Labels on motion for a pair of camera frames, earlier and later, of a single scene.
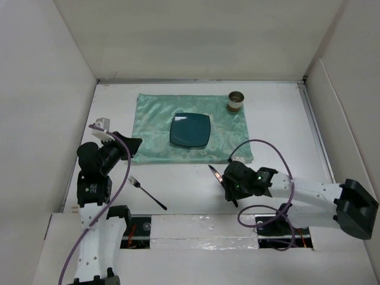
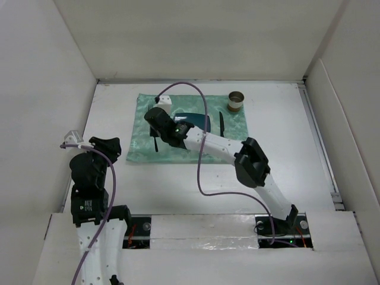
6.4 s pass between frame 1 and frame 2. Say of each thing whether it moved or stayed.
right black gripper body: moved
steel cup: stayed
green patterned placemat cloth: stayed
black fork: moved
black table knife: moved
